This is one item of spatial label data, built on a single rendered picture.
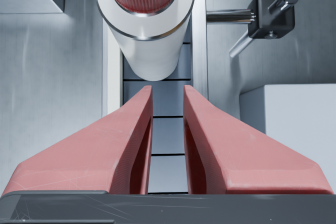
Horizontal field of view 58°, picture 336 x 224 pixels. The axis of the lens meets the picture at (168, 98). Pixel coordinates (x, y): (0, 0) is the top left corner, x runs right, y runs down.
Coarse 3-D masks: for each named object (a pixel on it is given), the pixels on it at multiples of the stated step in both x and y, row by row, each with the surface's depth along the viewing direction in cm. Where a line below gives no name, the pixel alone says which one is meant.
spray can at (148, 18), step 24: (96, 0) 16; (120, 0) 14; (144, 0) 13; (168, 0) 14; (192, 0) 16; (120, 24) 15; (144, 24) 15; (168, 24) 15; (120, 48) 22; (144, 48) 17; (168, 48) 19; (144, 72) 26; (168, 72) 29
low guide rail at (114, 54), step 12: (108, 36) 28; (108, 48) 28; (108, 60) 28; (120, 60) 28; (108, 72) 28; (120, 72) 28; (108, 84) 28; (120, 84) 28; (108, 96) 28; (120, 96) 28; (108, 108) 28
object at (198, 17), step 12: (204, 0) 24; (192, 12) 24; (204, 12) 24; (192, 24) 24; (204, 24) 24; (192, 36) 23; (204, 36) 23; (192, 48) 23; (204, 48) 23; (192, 60) 23; (204, 60) 23; (192, 72) 23; (204, 72) 23; (192, 84) 23; (204, 84) 23; (204, 96) 23
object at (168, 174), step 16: (128, 64) 31; (128, 80) 32; (144, 80) 32; (176, 80) 31; (128, 96) 31; (160, 96) 31; (176, 96) 31; (160, 112) 31; (176, 112) 31; (160, 128) 31; (176, 128) 31; (160, 144) 31; (176, 144) 31; (160, 160) 31; (176, 160) 31; (160, 176) 31; (176, 176) 31; (160, 192) 31; (176, 192) 31
